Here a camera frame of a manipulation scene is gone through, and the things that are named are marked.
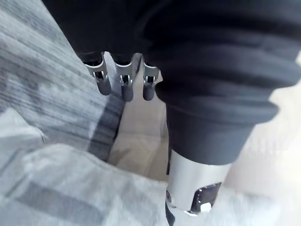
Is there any grey striped sofa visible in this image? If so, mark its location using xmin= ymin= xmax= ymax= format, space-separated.
xmin=0 ymin=0 xmax=125 ymax=163

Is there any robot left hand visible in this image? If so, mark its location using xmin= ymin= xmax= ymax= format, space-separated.
xmin=41 ymin=0 xmax=301 ymax=226

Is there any grey striped cushion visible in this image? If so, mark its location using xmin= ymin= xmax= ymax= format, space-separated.
xmin=0 ymin=144 xmax=284 ymax=226

